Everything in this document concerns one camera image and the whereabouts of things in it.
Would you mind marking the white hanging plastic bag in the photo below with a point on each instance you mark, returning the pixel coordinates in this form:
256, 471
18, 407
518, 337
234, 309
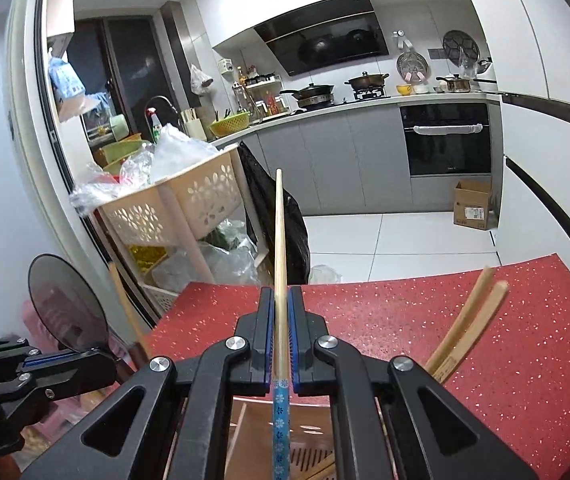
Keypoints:
200, 80

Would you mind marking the cardboard box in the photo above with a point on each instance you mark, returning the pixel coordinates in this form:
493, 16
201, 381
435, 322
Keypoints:
472, 205

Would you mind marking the white wall-mounted device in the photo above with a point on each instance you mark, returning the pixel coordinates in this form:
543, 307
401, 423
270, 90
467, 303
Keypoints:
225, 66

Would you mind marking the round metal steamer rack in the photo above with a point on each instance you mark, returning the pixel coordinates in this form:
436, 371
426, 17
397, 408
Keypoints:
411, 66

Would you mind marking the black range hood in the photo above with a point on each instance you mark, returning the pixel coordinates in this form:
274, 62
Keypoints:
325, 40

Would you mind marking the yellow bowl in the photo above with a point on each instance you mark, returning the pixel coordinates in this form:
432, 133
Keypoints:
404, 90

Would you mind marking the beige flower-pattern storage cart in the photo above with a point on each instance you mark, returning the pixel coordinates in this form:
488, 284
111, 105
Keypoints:
205, 190

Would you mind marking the black kitchen faucet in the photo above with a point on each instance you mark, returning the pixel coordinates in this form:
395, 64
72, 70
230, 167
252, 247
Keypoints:
162, 99

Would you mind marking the round divided black pan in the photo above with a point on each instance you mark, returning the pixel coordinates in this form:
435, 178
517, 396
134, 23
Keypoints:
460, 45

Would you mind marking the black plastic bag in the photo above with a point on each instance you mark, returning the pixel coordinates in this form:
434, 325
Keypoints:
295, 240

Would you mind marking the yellow-green colander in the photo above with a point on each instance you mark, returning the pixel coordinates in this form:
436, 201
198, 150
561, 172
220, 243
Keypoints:
229, 125

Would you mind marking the white refrigerator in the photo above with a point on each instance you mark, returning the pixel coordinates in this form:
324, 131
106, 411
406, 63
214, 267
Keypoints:
540, 60

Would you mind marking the beige utensil holder grey base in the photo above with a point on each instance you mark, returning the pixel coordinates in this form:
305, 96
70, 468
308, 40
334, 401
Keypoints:
255, 435

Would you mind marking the spray bottle red top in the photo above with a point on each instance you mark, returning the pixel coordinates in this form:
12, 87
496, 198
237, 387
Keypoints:
154, 127

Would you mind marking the crossed wooden chopsticks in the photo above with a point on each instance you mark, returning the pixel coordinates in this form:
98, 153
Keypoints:
465, 320

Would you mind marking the pale green plastic basin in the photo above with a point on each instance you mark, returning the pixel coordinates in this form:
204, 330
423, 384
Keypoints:
119, 127

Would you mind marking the black wok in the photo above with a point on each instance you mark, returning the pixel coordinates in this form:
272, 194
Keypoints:
312, 92

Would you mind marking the spice rack with bottles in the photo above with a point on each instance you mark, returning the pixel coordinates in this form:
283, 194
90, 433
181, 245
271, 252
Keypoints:
262, 95

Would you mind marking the grey base cabinets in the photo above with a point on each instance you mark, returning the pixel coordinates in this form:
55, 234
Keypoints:
340, 160

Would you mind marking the plain wooden chopstick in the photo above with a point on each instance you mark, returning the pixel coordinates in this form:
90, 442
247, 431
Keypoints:
322, 471
480, 325

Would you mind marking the large clear plastic bag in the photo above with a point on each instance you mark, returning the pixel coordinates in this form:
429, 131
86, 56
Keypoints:
180, 152

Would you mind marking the knife block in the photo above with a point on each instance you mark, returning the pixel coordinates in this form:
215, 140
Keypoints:
191, 122

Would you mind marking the wooden chopstick blue floral end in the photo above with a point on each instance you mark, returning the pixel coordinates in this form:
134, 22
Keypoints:
280, 260

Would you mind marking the blue and white packet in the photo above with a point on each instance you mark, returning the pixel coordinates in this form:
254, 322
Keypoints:
67, 82

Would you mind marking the lidded cooking pot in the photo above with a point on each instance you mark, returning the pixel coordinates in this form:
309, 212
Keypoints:
367, 81

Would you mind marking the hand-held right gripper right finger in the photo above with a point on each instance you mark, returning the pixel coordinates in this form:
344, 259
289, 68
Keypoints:
295, 340

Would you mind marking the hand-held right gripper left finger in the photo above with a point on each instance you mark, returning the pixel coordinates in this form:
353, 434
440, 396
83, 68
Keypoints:
267, 340

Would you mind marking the black built-in oven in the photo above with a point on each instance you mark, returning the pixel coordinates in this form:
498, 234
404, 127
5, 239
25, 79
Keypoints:
445, 145

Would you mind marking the crumpled clear plastic bag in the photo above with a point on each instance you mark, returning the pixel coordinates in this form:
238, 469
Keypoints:
110, 190

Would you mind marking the small metal saucepan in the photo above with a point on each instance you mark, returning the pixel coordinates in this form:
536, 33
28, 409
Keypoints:
452, 84

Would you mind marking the clear bag of vegetables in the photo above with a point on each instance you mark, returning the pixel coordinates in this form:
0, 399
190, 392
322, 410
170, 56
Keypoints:
225, 260

